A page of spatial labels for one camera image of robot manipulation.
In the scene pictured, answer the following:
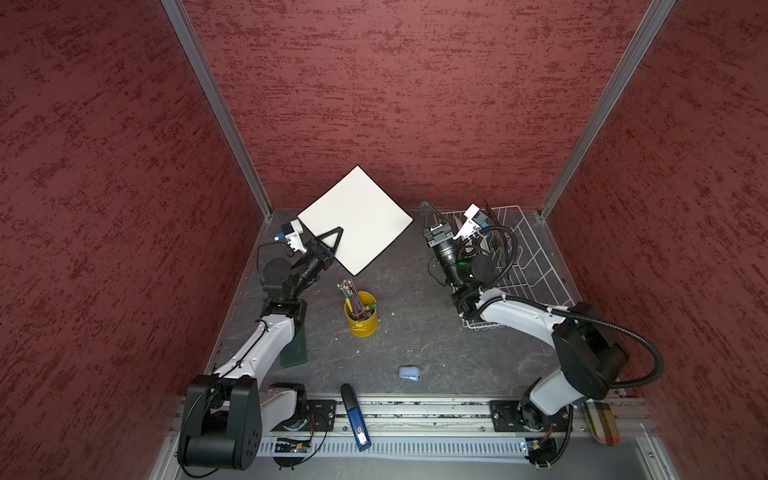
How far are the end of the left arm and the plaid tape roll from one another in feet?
2.53

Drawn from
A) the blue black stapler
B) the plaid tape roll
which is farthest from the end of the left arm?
the plaid tape roll

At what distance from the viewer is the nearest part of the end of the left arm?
0.67m

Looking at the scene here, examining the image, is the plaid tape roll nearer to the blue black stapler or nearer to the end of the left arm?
the blue black stapler

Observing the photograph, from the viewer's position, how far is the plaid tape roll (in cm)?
71
